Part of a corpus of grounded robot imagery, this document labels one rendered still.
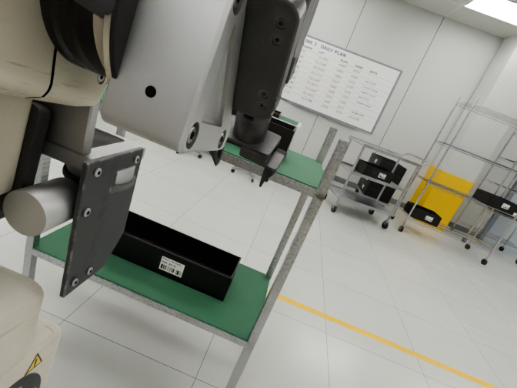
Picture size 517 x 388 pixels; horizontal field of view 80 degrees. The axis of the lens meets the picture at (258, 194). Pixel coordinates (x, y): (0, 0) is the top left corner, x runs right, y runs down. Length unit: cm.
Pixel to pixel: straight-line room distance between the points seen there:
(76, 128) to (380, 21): 574
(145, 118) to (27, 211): 19
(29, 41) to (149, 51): 8
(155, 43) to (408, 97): 582
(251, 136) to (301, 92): 522
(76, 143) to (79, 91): 9
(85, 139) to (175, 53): 19
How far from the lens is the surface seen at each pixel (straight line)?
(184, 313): 120
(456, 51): 619
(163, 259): 129
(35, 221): 34
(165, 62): 18
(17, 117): 33
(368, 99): 580
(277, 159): 54
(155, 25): 18
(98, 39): 21
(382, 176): 422
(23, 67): 23
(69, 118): 35
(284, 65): 21
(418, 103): 600
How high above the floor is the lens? 117
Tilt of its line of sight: 19 degrees down
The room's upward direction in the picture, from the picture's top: 21 degrees clockwise
